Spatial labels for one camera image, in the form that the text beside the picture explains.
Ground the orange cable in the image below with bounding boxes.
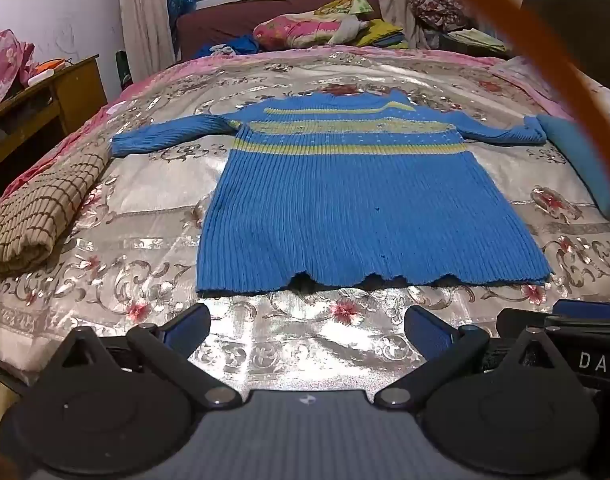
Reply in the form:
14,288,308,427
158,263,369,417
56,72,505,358
425,0,610,211

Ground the blue striped knit sweater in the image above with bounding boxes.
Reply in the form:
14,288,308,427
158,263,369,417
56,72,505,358
109,87,556,297

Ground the dark floral cloth bundle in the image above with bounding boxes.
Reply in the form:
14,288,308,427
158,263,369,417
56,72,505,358
406,0,473,36

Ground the plain blue folded cloth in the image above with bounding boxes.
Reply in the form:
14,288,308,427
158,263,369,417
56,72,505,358
536,113,610,218

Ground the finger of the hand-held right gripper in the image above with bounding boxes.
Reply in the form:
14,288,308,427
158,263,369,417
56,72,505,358
553,299,610,321

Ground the dark wooden board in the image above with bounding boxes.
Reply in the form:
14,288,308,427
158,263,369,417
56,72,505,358
520,0,610,86

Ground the pink floral pillow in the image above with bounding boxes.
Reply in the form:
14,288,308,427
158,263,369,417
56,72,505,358
252,12,358,51

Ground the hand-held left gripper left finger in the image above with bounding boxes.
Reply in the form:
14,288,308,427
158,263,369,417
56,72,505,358
52,303,242,407

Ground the wooden nightstand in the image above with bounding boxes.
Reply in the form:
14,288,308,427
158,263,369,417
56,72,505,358
0,55,108,203

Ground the silver floral bedspread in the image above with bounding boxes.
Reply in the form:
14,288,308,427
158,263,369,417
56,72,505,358
0,44,610,396

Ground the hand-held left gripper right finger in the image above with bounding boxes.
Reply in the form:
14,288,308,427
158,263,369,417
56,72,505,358
374,305,583,408

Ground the white floral sheet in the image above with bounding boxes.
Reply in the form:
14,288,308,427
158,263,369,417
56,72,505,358
487,55,610,126

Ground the yellow green folded bedding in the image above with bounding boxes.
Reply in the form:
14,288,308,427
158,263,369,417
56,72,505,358
312,0,406,50

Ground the crumpled blue garment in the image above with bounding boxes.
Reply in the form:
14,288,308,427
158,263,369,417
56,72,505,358
191,35,261,60

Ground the cream curtain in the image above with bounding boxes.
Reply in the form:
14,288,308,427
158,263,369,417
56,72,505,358
116,0,177,78

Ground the pink floral cloth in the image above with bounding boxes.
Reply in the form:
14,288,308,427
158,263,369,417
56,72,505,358
0,30,36,106

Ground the maroon headboard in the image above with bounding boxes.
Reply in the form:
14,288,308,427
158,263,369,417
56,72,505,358
176,0,383,61

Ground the beige checked folded cloth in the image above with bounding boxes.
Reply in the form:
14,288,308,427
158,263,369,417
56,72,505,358
0,149,111,277

